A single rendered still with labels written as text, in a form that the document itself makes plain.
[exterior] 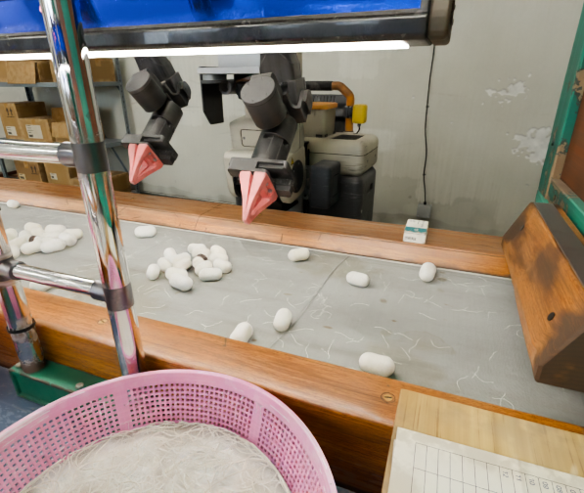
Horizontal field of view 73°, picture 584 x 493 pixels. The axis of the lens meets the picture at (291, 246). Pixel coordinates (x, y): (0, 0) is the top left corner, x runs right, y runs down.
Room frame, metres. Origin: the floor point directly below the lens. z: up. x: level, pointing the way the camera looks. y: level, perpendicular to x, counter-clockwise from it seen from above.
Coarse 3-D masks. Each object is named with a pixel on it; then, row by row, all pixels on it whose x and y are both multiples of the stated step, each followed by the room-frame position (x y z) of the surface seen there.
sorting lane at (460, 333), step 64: (64, 256) 0.60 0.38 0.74; (128, 256) 0.60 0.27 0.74; (192, 256) 0.60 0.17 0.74; (256, 256) 0.60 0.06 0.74; (320, 256) 0.59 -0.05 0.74; (192, 320) 0.41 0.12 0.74; (256, 320) 0.41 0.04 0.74; (320, 320) 0.41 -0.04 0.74; (384, 320) 0.41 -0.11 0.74; (448, 320) 0.41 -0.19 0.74; (512, 320) 0.41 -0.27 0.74; (448, 384) 0.30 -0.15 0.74; (512, 384) 0.30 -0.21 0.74
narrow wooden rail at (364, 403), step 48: (0, 336) 0.40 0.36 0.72; (48, 336) 0.37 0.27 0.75; (96, 336) 0.34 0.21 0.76; (144, 336) 0.34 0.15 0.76; (192, 336) 0.34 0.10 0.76; (192, 384) 0.30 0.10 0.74; (288, 384) 0.27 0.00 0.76; (336, 384) 0.27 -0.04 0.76; (384, 384) 0.27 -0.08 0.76; (336, 432) 0.24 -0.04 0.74; (384, 432) 0.23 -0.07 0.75; (576, 432) 0.22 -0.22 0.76; (336, 480) 0.24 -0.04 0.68
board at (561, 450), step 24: (408, 408) 0.23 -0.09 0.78; (432, 408) 0.23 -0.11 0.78; (456, 408) 0.23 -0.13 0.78; (432, 432) 0.21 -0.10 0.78; (456, 432) 0.21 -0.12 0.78; (480, 432) 0.21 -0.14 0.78; (504, 432) 0.21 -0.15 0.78; (528, 432) 0.21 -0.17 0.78; (552, 432) 0.21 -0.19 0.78; (528, 456) 0.19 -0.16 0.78; (552, 456) 0.19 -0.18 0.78; (576, 456) 0.19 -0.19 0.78; (384, 480) 0.17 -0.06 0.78
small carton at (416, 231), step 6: (408, 222) 0.64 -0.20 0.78; (414, 222) 0.64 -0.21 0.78; (420, 222) 0.64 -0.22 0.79; (426, 222) 0.64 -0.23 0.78; (408, 228) 0.61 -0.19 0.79; (414, 228) 0.61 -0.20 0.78; (420, 228) 0.61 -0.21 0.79; (426, 228) 0.61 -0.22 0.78; (408, 234) 0.60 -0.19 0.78; (414, 234) 0.59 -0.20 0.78; (420, 234) 0.59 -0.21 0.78; (426, 234) 0.59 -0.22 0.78; (408, 240) 0.60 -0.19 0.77; (414, 240) 0.59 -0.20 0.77; (420, 240) 0.59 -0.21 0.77
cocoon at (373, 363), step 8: (368, 352) 0.32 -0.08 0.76; (360, 360) 0.32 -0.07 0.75; (368, 360) 0.31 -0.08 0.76; (376, 360) 0.31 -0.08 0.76; (384, 360) 0.31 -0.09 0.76; (368, 368) 0.31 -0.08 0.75; (376, 368) 0.31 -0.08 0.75; (384, 368) 0.30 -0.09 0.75; (392, 368) 0.31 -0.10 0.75; (384, 376) 0.30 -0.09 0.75
